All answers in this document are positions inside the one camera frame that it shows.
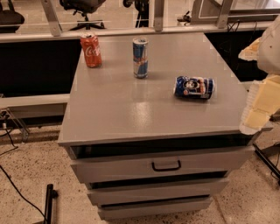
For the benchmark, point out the red bull can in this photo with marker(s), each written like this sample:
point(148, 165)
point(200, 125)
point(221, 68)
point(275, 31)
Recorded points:
point(140, 57)

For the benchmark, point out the black office chair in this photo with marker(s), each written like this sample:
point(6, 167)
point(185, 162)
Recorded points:
point(84, 7)

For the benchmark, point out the metal bracket at left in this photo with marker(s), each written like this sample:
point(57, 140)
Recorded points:
point(10, 121)

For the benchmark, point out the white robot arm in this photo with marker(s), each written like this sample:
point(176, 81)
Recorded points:
point(263, 99)

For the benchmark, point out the grey window frame rail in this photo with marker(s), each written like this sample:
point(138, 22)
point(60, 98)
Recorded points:
point(205, 28)

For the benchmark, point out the middle grey drawer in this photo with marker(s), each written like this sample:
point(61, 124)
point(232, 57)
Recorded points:
point(150, 192)

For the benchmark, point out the red coca-cola can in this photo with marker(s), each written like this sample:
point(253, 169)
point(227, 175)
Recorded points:
point(91, 48)

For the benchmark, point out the black stand leg at right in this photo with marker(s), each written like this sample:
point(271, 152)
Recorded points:
point(274, 171)

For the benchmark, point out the black drawer handle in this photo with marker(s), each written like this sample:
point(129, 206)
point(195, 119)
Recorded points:
point(166, 167)

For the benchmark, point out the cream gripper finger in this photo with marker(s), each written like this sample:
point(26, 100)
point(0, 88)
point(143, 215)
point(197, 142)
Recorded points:
point(262, 103)
point(250, 52)

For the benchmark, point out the blue pepsi can lying down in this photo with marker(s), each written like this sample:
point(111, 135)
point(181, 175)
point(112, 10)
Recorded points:
point(194, 87)

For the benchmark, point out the top grey drawer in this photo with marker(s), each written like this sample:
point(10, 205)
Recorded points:
point(104, 169)

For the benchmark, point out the grey drawer cabinet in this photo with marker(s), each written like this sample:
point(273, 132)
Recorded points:
point(111, 113)

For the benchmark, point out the black stand post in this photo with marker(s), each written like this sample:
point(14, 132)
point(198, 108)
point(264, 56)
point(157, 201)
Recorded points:
point(51, 194)

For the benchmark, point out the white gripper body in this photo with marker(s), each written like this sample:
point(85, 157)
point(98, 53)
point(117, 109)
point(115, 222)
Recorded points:
point(270, 51)

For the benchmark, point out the grey drawer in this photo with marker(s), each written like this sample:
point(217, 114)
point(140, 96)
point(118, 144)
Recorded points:
point(151, 208)
point(150, 192)
point(104, 169)

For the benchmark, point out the black chair at left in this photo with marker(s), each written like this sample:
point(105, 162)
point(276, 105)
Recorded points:
point(10, 20)

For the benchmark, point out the bottom grey drawer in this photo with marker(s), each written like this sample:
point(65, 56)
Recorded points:
point(151, 208)

